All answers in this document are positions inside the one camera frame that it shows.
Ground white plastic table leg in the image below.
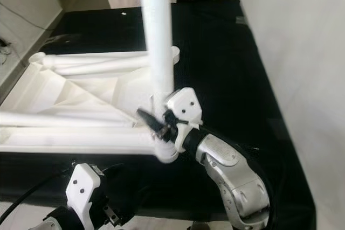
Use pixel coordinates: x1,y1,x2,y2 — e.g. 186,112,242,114
40,46,181,69
0,110,135,129
136,0,176,134
54,58,154,77

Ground black tablecloth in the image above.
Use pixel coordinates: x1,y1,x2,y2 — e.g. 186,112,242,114
0,0,318,230

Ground black wall cables with plug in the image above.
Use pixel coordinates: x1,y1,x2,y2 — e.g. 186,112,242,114
0,4,65,58

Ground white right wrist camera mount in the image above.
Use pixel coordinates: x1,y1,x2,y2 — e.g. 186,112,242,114
164,87,204,134

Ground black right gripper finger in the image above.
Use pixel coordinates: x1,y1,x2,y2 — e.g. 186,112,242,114
136,108,167,134

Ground white plastic table top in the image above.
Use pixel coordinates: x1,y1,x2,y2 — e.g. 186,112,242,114
0,51,181,164

